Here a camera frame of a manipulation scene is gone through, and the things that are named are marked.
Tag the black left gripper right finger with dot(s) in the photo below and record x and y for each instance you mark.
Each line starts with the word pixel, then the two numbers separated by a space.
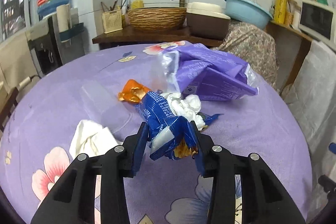
pixel 242 182

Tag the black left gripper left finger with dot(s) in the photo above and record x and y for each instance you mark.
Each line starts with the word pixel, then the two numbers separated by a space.
pixel 72 198

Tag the clear plastic cup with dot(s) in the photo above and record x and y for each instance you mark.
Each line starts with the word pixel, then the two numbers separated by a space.
pixel 103 107

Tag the blue snack wrapper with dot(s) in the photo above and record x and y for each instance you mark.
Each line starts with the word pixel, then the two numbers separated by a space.
pixel 171 135

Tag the orange peel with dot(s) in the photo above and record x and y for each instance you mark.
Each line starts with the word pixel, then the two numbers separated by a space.
pixel 133 92

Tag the purple floral tablecloth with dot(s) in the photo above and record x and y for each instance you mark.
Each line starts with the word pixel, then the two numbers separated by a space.
pixel 36 141

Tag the crumpled white tissue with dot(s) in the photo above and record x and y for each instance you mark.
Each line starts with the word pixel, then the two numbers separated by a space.
pixel 92 139

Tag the white cloth cover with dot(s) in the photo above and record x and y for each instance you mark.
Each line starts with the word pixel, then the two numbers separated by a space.
pixel 311 100

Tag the wooden chair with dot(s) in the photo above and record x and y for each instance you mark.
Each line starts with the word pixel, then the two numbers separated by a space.
pixel 9 103

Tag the purple plastic package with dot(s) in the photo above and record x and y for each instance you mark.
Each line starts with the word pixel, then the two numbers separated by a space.
pixel 193 69

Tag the water dispenser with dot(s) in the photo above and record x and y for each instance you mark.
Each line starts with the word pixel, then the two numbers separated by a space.
pixel 50 48

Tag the floral cloth cover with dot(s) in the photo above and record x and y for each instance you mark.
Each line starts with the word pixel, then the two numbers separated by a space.
pixel 253 45

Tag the dark wooden counter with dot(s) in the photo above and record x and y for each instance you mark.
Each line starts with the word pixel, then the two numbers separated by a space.
pixel 130 36

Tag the beige chopstick holder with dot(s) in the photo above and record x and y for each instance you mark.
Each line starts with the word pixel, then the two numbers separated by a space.
pixel 112 21

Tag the white microwave oven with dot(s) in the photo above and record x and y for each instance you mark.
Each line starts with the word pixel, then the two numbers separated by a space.
pixel 318 21

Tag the brown white rice cooker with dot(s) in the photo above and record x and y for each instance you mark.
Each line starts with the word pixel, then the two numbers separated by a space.
pixel 206 20

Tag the light blue plastic basin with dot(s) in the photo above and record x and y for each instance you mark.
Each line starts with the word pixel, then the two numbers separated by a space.
pixel 248 12

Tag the window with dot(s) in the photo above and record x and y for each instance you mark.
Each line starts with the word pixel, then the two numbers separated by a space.
pixel 15 16

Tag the woven basin sink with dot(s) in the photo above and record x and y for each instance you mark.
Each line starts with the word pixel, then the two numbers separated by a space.
pixel 157 19

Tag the yellow soap bottle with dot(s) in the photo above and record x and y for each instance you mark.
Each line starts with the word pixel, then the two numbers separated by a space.
pixel 137 4

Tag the yellow box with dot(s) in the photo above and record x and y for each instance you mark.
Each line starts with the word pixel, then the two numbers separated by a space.
pixel 280 11

